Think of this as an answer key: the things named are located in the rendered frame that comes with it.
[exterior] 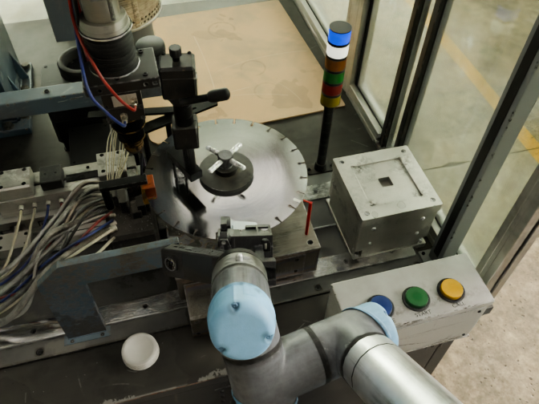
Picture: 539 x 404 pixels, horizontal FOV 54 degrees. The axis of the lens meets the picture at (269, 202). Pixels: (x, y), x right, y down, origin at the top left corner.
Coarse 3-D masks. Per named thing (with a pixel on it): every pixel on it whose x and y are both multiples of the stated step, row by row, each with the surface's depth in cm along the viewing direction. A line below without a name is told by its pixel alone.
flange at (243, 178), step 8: (208, 160) 108; (216, 160) 106; (240, 160) 108; (248, 160) 109; (208, 168) 107; (232, 168) 105; (248, 168) 107; (208, 176) 105; (216, 176) 105; (224, 176) 105; (232, 176) 105; (240, 176) 106; (248, 176) 106; (208, 184) 104; (216, 184) 104; (224, 184) 104; (232, 184) 104; (240, 184) 104; (248, 184) 105; (224, 192) 104; (232, 192) 104
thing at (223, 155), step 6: (240, 144) 106; (210, 150) 105; (216, 150) 105; (222, 150) 104; (228, 150) 104; (234, 150) 105; (222, 156) 103; (228, 156) 103; (222, 162) 103; (228, 162) 103; (234, 162) 103; (210, 168) 101; (216, 168) 102; (222, 168) 105; (228, 168) 105; (240, 168) 102
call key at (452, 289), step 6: (444, 282) 97; (450, 282) 97; (456, 282) 97; (444, 288) 97; (450, 288) 97; (456, 288) 97; (462, 288) 97; (444, 294) 96; (450, 294) 96; (456, 294) 96
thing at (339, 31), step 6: (330, 24) 106; (336, 24) 106; (342, 24) 106; (348, 24) 106; (330, 30) 105; (336, 30) 104; (342, 30) 104; (348, 30) 104; (330, 36) 105; (336, 36) 104; (342, 36) 104; (348, 36) 105; (330, 42) 106; (336, 42) 106; (342, 42) 106; (348, 42) 107
